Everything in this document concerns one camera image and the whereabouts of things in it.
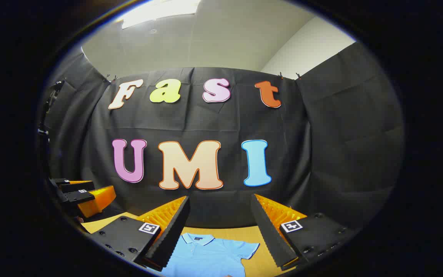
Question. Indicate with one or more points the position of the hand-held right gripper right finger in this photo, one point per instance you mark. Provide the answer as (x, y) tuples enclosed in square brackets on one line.
[(269, 236)]

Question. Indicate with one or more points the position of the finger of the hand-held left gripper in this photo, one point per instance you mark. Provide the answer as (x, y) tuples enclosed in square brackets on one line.
[(98, 200), (67, 184)]

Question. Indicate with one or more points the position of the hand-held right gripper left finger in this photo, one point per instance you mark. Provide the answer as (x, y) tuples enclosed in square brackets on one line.
[(171, 234)]

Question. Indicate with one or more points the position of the light blue T-shirt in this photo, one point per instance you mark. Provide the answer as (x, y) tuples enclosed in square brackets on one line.
[(210, 257)]

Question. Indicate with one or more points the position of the black tripod stand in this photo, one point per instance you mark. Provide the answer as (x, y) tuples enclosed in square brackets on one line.
[(52, 96)]

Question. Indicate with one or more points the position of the black backdrop cloth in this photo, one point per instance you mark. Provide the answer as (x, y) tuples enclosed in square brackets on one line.
[(225, 123)]

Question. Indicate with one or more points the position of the ceiling light panel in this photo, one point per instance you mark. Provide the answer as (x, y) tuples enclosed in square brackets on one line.
[(156, 11)]

